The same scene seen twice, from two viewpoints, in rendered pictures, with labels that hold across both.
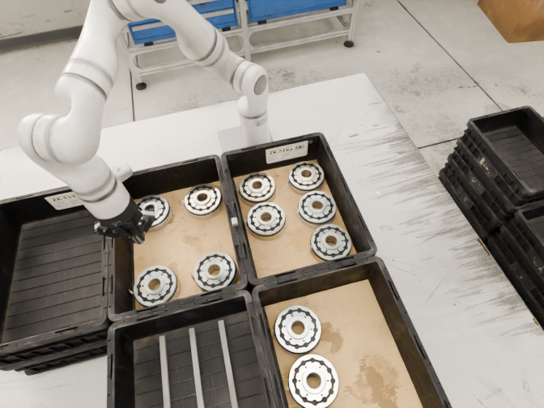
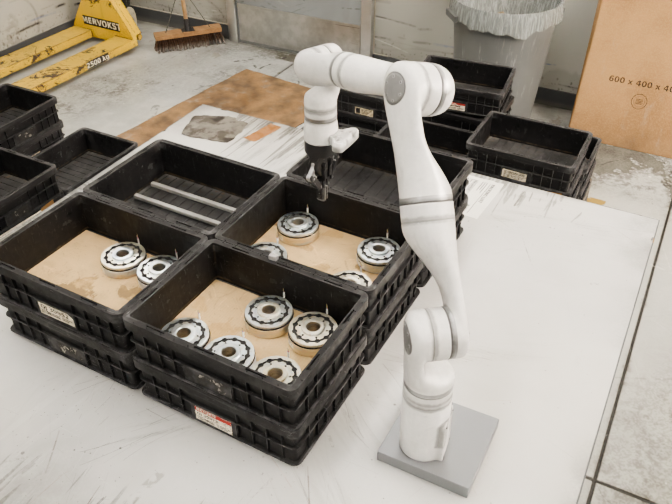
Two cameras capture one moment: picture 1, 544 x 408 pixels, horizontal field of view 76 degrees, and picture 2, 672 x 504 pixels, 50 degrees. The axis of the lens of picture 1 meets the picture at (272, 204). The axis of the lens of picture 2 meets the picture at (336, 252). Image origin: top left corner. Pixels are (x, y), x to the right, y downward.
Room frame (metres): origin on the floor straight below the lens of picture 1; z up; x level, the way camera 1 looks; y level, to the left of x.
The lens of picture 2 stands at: (1.30, -0.74, 1.88)
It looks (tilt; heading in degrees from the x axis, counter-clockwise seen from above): 38 degrees down; 130
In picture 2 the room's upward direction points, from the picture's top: straight up
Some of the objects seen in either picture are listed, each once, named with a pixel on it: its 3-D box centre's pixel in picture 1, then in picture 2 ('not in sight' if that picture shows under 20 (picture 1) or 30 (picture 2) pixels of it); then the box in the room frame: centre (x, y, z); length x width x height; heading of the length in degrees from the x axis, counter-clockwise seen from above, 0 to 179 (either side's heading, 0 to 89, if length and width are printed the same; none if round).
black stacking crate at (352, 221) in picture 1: (291, 210); (249, 328); (0.49, -0.05, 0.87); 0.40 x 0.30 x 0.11; 11
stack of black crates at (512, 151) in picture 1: (500, 180); not in sight; (0.89, -1.03, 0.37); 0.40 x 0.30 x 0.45; 12
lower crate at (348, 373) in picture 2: not in sight; (253, 365); (0.49, -0.05, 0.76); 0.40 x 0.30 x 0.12; 11
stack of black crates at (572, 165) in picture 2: not in sight; (520, 189); (0.36, 1.51, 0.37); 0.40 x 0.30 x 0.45; 12
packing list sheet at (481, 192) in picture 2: not in sight; (442, 186); (0.37, 0.88, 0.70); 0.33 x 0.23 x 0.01; 12
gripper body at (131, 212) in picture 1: (118, 213); (321, 154); (0.39, 0.30, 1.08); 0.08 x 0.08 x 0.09
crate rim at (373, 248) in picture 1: (291, 200); (247, 309); (0.49, -0.05, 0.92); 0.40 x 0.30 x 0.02; 11
